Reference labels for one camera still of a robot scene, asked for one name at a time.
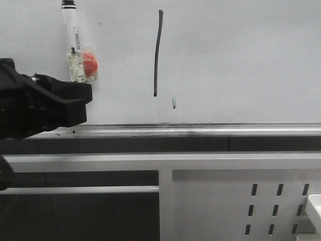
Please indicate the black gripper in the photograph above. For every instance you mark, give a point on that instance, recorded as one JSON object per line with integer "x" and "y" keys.
{"x": 38, "y": 103}

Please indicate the white whiteboard marker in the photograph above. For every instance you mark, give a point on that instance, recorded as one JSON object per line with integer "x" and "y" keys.
{"x": 72, "y": 35}

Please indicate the white whiteboard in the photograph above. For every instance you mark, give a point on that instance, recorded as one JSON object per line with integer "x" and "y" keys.
{"x": 210, "y": 68}

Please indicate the red round magnet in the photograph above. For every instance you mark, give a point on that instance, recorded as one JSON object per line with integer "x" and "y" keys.
{"x": 90, "y": 63}

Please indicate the white metal pegboard stand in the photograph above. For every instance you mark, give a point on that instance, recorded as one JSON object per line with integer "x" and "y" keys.
{"x": 211, "y": 196}

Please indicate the white upper plastic tray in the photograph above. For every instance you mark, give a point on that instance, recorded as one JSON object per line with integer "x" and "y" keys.
{"x": 313, "y": 211}

